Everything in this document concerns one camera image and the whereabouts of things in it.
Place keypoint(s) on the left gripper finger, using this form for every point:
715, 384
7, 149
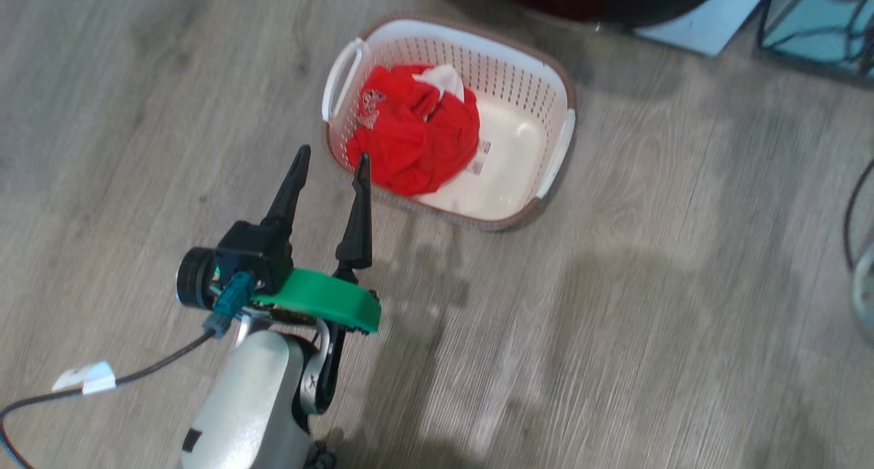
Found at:
290, 192
356, 230

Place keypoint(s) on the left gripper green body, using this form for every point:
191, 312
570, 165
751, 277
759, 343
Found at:
321, 295

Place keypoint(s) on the red garment with print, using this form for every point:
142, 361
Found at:
410, 148

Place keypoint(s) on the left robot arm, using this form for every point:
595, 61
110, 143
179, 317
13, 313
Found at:
246, 401

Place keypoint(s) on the white perforated laundry basket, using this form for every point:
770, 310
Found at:
505, 175

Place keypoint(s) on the barcode sticker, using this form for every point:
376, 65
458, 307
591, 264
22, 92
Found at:
481, 158

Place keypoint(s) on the pale teal cabinet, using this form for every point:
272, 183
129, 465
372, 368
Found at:
799, 18

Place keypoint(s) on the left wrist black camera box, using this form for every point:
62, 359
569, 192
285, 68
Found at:
252, 250

